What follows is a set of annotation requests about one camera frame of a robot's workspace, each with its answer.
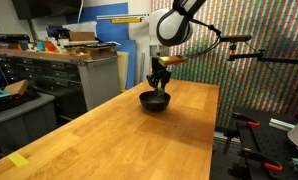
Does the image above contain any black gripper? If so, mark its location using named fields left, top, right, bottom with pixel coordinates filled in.
left=146, top=55, right=173, bottom=94

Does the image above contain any black bowl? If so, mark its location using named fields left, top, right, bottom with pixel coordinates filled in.
left=138, top=90, right=172, bottom=113

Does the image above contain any wooden block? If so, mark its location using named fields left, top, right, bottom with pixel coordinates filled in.
left=3, top=79, right=31, bottom=97

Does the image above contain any grey metal pole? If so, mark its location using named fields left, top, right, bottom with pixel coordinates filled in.
left=138, top=52, right=146, bottom=85

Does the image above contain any beige foam board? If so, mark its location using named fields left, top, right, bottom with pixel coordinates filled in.
left=116, top=51, right=131, bottom=92

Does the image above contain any blue foam board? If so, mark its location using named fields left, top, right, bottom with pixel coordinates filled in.
left=66, top=2, right=137, bottom=90

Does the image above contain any yellow spirit level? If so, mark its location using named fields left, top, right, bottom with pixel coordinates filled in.
left=110, top=17, right=144, bottom=25

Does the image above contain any brown cardboard box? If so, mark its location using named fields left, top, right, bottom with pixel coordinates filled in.
left=68, top=31, right=97, bottom=43

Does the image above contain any black drawer tool chest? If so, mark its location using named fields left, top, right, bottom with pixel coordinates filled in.
left=0, top=54, right=121, bottom=116

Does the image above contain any red small box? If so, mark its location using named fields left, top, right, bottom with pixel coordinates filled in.
left=44, top=42, right=57, bottom=53

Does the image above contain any wooden shelf board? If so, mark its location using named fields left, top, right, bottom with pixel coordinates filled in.
left=0, top=47, right=92, bottom=62

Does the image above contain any teal small box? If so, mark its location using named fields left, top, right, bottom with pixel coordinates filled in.
left=35, top=40, right=46, bottom=52

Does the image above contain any aluminium extrusion bar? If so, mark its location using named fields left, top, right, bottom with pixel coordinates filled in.
left=268, top=117, right=296, bottom=132

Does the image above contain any black side table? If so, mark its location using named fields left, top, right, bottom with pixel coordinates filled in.
left=218, top=105, right=298, bottom=180

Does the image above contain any black monitor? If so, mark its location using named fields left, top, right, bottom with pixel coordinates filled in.
left=11, top=0, right=84, bottom=21

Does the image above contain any grey storage bin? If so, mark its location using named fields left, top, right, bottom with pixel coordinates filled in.
left=0, top=92, right=57, bottom=152

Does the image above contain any black flat case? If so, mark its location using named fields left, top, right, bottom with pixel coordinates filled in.
left=0, top=89, right=42, bottom=116

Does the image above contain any yellow sticky note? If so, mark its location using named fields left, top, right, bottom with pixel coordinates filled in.
left=7, top=152, right=30, bottom=168

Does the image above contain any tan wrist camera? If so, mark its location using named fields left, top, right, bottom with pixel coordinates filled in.
left=158, top=54, right=189, bottom=67

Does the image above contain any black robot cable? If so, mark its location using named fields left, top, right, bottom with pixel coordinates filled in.
left=172, top=1, right=223, bottom=60

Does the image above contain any aluminium rail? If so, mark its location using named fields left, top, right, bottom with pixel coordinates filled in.
left=95, top=13, right=150, bottom=21

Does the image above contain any black bar camera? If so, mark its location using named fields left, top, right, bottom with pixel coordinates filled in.
left=219, top=34, right=253, bottom=44

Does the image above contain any black clamp orange handle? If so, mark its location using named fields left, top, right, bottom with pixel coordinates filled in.
left=231, top=112, right=261, bottom=128
left=238, top=147, right=284, bottom=173

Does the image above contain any white hanging cable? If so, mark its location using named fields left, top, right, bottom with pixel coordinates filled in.
left=76, top=0, right=85, bottom=25

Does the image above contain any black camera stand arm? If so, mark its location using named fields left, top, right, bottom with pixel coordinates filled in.
left=226, top=42, right=298, bottom=70

